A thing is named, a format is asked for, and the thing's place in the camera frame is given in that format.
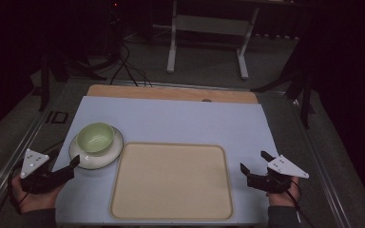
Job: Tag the white metal stand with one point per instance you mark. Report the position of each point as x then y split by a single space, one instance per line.
209 25

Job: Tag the person's right hand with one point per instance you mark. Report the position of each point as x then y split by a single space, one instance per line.
282 199

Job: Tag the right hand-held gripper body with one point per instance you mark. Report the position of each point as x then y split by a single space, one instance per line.
285 167

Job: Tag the white round plate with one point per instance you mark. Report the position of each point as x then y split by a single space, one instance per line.
114 151

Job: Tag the white table mat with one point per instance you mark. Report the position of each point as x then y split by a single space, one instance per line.
183 122

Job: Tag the black square floor bracket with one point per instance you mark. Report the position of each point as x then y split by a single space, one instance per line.
57 117

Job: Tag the light green bowl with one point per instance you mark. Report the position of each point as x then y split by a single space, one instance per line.
95 138

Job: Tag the wooden table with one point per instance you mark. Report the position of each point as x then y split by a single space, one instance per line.
171 93

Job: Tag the beige rectangular tray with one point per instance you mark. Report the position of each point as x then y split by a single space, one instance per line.
171 182

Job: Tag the person's left hand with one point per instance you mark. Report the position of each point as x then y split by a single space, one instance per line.
36 201

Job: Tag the black tripod stand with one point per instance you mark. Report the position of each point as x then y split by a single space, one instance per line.
304 91
46 82

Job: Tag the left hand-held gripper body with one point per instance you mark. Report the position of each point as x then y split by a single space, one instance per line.
33 161

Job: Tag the metal floor rail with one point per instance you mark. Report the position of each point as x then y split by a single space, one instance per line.
15 155
316 161

